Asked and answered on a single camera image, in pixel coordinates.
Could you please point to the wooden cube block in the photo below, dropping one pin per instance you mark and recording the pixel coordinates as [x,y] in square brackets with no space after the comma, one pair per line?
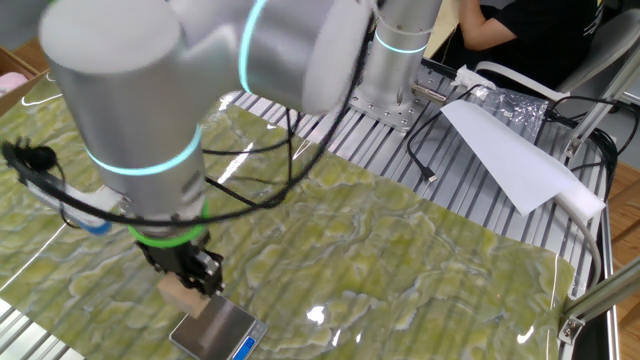
[182,300]

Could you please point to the white foam pipe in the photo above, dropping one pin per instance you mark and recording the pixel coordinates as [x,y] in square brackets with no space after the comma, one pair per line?
[580,202]

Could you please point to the aluminium frame post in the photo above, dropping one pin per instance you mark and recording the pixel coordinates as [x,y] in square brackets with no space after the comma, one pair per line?
[605,295]
[600,107]

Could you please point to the white crumpled tissue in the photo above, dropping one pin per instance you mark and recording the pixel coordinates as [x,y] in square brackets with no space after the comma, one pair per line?
[470,79]

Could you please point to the silver cylindrical connector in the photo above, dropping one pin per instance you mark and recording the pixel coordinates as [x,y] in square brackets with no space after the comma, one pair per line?
[430,93]

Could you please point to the person in black shirt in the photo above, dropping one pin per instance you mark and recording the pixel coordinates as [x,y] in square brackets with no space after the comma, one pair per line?
[550,35]

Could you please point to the large white paper sheet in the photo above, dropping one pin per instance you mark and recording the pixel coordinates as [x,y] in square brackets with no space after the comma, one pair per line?
[510,160]

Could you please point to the white blue container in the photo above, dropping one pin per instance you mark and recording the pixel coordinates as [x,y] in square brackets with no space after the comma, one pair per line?
[95,205]

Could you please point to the green marble pattern mat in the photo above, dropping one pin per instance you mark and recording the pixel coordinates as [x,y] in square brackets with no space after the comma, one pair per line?
[375,260]

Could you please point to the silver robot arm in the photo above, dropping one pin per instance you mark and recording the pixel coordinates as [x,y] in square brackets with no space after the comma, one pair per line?
[150,100]

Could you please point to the silver digital pocket scale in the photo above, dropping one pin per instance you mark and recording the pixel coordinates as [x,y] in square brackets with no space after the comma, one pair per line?
[220,330]

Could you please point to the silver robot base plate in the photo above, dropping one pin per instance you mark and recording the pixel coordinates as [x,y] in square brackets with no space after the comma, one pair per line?
[395,117]

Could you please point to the grey office chair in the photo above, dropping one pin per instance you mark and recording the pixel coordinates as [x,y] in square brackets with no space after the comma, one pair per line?
[605,45]

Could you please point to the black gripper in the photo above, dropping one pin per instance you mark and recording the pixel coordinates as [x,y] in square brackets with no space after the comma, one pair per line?
[170,257]

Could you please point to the clear plastic bag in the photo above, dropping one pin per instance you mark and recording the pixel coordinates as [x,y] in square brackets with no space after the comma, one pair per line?
[520,112]

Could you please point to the pale pink soft item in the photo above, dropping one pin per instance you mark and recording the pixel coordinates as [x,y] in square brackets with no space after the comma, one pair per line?
[11,82]

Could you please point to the brown cardboard box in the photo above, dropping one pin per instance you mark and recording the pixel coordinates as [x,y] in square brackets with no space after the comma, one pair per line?
[15,75]

